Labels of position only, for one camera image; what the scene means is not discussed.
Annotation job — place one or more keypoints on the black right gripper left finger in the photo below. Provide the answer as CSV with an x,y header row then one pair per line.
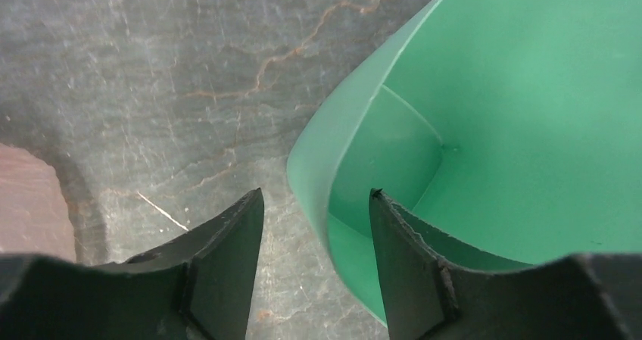
x,y
196,286

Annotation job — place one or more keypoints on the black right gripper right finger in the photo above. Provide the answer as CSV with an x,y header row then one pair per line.
x,y
434,286

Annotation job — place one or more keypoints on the pink plastic trash bag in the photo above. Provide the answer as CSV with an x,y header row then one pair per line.
x,y
34,214

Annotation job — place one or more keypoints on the green plastic trash bin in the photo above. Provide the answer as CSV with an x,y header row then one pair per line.
x,y
512,125

